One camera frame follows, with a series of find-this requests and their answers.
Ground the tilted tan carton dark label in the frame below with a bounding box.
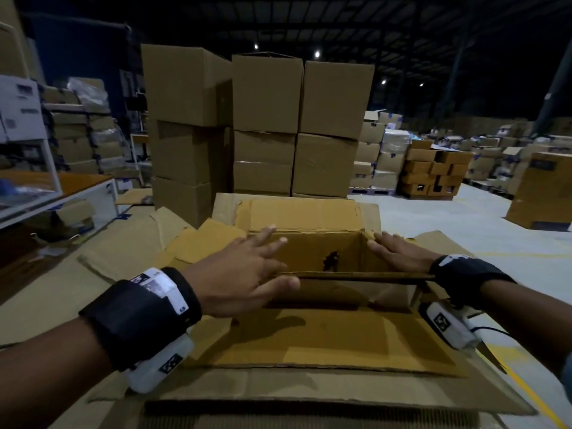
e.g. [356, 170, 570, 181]
[505, 151, 572, 232]

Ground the pile of wrapped shelf cartons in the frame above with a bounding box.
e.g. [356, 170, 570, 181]
[42, 77, 135, 175]

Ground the black right wrist strap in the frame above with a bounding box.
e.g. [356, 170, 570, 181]
[430, 254, 517, 309]

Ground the tall brown shelf carton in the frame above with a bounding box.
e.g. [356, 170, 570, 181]
[0, 0, 45, 83]

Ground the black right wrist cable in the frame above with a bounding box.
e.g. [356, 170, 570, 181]
[469, 325, 515, 340]

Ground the stack of tall brown cartons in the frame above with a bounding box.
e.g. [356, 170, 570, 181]
[141, 43, 375, 228]

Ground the clear plastic bag bundle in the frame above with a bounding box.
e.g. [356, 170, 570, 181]
[0, 181, 59, 206]

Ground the yellowish brown cardboard carton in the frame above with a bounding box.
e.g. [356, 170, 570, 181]
[154, 198, 474, 378]

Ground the person's left forearm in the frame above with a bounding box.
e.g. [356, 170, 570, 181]
[0, 316, 113, 429]

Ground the person's right hand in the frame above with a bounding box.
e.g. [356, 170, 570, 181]
[366, 231, 441, 275]

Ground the stack of orange-brown boxes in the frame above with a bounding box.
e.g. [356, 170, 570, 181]
[399, 139, 474, 201]

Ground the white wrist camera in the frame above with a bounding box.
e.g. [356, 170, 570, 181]
[125, 332, 195, 394]
[424, 301, 481, 352]

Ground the large cardboard box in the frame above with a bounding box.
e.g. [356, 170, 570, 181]
[78, 191, 539, 416]

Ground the white printed carton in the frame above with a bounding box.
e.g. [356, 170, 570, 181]
[0, 74, 48, 144]

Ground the stack of pale taped boxes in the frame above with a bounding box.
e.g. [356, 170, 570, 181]
[349, 110, 412, 195]

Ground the carton with orange label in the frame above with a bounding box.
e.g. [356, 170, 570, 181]
[268, 232, 437, 309]

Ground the crumpled brown floor carton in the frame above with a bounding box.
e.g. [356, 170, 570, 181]
[26, 198, 97, 240]

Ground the person's right forearm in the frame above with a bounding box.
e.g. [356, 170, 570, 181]
[480, 279, 572, 376]

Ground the black left wrist strap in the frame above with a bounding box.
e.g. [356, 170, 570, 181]
[79, 266, 203, 371]

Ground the pile of assorted warehouse boxes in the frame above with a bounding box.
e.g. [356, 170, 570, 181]
[428, 118, 572, 195]

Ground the pale cardboard box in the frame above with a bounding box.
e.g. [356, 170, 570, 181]
[211, 191, 383, 233]

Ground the metal storage rack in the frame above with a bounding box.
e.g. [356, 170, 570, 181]
[0, 138, 119, 231]

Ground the person's left hand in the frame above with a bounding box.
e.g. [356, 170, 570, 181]
[183, 225, 301, 319]

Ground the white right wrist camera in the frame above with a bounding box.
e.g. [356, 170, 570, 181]
[424, 301, 481, 352]

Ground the black wrist strap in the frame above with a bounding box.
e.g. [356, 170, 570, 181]
[430, 254, 517, 309]
[79, 266, 203, 371]

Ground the dark steel column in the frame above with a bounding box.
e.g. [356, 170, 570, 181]
[531, 39, 572, 137]

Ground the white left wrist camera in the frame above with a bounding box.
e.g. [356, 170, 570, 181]
[125, 332, 195, 394]

